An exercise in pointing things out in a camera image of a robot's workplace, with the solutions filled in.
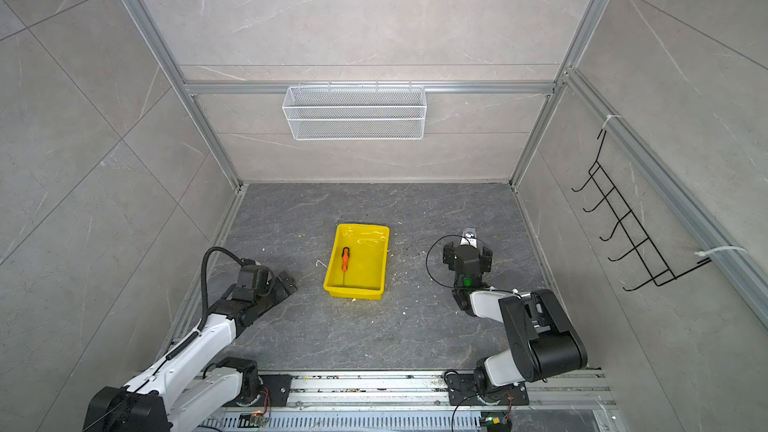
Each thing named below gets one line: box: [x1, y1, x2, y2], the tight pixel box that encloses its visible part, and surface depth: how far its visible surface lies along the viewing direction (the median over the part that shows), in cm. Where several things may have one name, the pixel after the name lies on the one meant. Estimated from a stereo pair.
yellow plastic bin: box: [323, 224, 390, 300], surface depth 97 cm
